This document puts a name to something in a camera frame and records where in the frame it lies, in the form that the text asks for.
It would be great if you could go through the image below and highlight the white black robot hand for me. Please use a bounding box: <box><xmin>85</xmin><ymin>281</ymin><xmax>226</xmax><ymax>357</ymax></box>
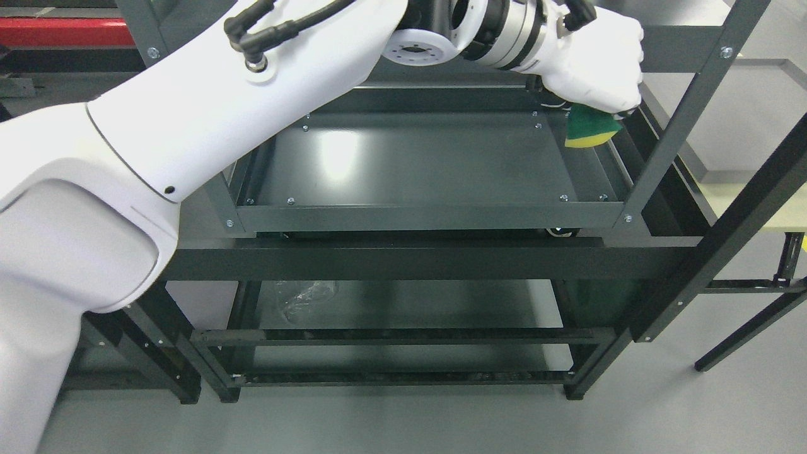
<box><xmin>515</xmin><ymin>1</ymin><xmax>644</xmax><ymax>114</ymax></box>

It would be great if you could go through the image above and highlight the green yellow sponge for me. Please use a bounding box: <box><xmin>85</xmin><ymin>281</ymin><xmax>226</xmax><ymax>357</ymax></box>
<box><xmin>564</xmin><ymin>103</ymin><xmax>622</xmax><ymax>149</ymax></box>

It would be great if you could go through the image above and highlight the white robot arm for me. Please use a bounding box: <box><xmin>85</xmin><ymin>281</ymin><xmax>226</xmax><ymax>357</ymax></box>
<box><xmin>2</xmin><ymin>1</ymin><xmax>409</xmax><ymax>453</ymax></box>

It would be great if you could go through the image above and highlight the dark grey shelf cart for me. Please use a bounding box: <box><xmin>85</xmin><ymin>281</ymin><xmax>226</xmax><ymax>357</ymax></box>
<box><xmin>145</xmin><ymin>1</ymin><xmax>769</xmax><ymax>236</ymax></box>

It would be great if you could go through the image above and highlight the black metal shelf rack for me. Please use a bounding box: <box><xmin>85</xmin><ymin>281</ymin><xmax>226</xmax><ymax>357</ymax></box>
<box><xmin>59</xmin><ymin>1</ymin><xmax>805</xmax><ymax>404</ymax></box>

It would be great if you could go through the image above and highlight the clear plastic bag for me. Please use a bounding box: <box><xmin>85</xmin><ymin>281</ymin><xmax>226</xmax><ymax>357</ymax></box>
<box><xmin>274</xmin><ymin>281</ymin><xmax>339</xmax><ymax>325</ymax></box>

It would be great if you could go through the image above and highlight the red bar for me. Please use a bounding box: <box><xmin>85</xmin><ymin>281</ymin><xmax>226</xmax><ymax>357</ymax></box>
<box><xmin>1</xmin><ymin>17</ymin><xmax>135</xmax><ymax>48</ymax></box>

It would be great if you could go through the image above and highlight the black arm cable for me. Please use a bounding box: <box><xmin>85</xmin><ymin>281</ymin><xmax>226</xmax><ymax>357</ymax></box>
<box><xmin>224</xmin><ymin>0</ymin><xmax>354</xmax><ymax>64</ymax></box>

